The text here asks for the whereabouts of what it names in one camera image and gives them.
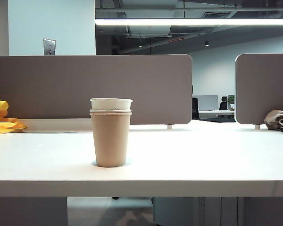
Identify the grey under-desk cabinet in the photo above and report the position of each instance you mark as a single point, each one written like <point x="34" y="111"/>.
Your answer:
<point x="191" y="212"/>

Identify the grey table leg panel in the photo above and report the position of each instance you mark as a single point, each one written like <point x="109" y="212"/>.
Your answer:
<point x="28" y="212"/>

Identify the tall brown paper cup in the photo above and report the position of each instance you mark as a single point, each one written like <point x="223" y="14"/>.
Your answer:
<point x="110" y="141"/>

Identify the brown fabric bag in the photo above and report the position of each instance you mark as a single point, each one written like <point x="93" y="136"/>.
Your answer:
<point x="273" y="118"/>

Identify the long ceiling light strip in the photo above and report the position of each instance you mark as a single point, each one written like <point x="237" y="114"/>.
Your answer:
<point x="179" y="21"/>

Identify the wide grey desk divider panel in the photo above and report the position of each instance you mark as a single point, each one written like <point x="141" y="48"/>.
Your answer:
<point x="85" y="80"/>

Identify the narrow grey desk divider panel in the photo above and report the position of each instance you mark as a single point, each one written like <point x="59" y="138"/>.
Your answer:
<point x="264" y="89"/>

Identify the white background desk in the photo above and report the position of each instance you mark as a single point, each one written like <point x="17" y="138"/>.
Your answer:
<point x="217" y="113"/>

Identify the black office chair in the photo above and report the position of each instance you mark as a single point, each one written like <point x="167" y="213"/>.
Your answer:
<point x="223" y="103"/>

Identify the yellow crumpled cloth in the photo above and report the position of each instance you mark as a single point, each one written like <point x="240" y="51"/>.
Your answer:
<point x="2" y="124"/>

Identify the white paper cup blue logo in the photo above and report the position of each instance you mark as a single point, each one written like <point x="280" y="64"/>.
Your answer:
<point x="110" y="103"/>
<point x="101" y="110"/>

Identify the green potted plant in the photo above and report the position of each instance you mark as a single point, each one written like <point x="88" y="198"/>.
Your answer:
<point x="231" y="100"/>

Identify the metal wall switch plate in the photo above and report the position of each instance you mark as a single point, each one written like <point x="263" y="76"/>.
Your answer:
<point x="49" y="47"/>

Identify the white background desk screen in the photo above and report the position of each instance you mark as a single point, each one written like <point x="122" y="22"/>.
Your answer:
<point x="205" y="102"/>

